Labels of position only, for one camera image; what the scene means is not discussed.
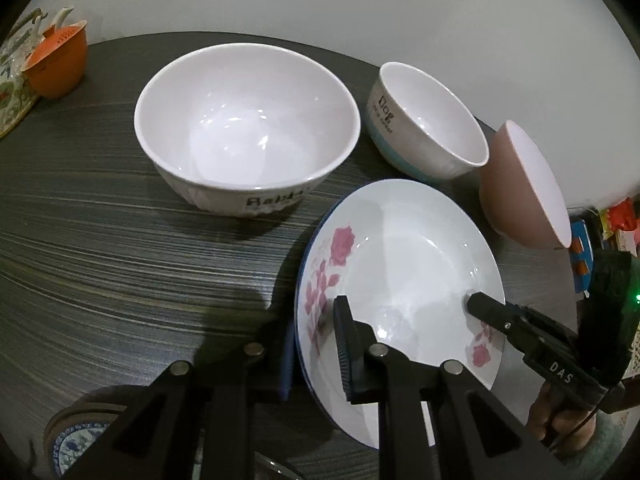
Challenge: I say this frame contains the white plate pink flowers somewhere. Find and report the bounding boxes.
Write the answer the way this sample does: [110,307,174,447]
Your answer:
[295,179,504,448]

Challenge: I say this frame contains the large pink bowl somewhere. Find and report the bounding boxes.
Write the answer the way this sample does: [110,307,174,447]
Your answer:
[480,120,572,249]

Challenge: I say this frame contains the small blue floral plate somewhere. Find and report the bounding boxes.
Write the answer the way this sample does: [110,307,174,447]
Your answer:
[43,402,126,479]

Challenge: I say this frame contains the white Dog bowl blue base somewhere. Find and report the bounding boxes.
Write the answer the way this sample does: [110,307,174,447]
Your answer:
[363,62,489,182]

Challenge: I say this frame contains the white Rabbit bowl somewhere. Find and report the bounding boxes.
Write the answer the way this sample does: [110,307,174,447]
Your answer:
[134,42,361,217]

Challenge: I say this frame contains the person right hand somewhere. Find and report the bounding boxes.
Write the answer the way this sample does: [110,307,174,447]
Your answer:
[526,382,597,454]

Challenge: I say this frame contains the blue box with orange squares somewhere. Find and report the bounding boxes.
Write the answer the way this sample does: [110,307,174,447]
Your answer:
[568,220,593,294]

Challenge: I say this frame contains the red plastic bag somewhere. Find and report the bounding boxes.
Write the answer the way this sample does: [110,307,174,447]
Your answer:
[600,197,639,257]

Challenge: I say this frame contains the floral ceramic teapot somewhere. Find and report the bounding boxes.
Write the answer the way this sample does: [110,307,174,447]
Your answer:
[1,8,74,136]

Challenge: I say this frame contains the orange tea strainer cup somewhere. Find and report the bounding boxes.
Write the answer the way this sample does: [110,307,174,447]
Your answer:
[22,20,88,100]

